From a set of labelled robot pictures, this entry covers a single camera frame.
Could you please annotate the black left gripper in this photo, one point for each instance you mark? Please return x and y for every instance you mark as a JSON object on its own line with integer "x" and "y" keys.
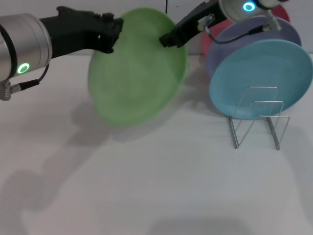
{"x": 73, "y": 34}

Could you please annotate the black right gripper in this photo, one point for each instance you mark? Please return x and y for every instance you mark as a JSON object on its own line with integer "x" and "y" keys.
{"x": 198, "y": 19}

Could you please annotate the green plastic plate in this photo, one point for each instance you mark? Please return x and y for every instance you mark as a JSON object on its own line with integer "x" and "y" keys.
{"x": 137, "y": 73}

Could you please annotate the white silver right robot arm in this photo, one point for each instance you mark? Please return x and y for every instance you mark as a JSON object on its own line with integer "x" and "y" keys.
{"x": 242, "y": 8}

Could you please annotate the red plastic plate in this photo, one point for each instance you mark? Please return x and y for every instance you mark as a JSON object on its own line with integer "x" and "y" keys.
{"x": 207, "y": 41}

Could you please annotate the purple plastic plate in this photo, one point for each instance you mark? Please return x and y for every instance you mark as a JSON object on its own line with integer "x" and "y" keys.
{"x": 232, "y": 46}

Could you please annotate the light blue plastic plate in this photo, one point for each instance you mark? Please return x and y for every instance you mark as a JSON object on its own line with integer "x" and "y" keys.
{"x": 259, "y": 71}

